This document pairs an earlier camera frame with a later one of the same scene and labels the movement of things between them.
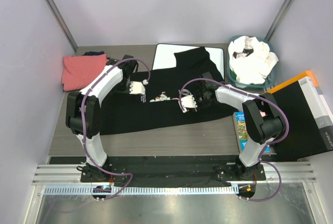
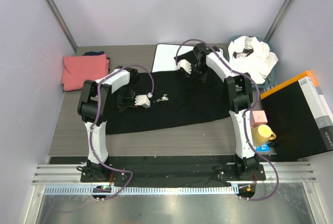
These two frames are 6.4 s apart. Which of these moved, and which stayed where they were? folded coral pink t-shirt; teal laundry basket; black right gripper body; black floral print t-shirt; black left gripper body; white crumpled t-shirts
Moved: black left gripper body; black right gripper body
Stayed: folded coral pink t-shirt; white crumpled t-shirts; black floral print t-shirt; teal laundry basket
